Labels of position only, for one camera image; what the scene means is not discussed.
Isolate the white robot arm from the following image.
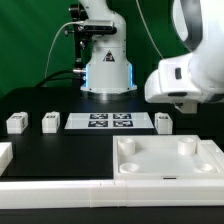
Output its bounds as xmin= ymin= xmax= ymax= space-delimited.
xmin=79 ymin=0 xmax=224 ymax=113

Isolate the white square table top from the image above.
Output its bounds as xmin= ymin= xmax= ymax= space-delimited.
xmin=113 ymin=135 xmax=216 ymax=180

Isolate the white camera cable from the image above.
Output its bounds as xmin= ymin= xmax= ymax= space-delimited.
xmin=43 ymin=20 xmax=84 ymax=80

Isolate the white front fence bar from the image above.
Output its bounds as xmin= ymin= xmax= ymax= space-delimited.
xmin=0 ymin=179 xmax=224 ymax=209

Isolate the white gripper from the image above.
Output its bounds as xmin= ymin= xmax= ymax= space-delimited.
xmin=144 ymin=54 xmax=224 ymax=114

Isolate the white sheet with markers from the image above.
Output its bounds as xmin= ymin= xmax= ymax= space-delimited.
xmin=65 ymin=112 xmax=154 ymax=130

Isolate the white cable at right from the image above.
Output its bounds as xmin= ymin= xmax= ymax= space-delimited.
xmin=134 ymin=0 xmax=165 ymax=61

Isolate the white left fence block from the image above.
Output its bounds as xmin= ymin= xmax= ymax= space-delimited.
xmin=0 ymin=142 xmax=13 ymax=176

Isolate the black cable bundle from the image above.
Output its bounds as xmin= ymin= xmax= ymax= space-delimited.
xmin=34 ymin=69 xmax=83 ymax=88

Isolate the black camera on mount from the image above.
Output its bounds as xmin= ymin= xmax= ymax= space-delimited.
xmin=75 ymin=19 xmax=117 ymax=35

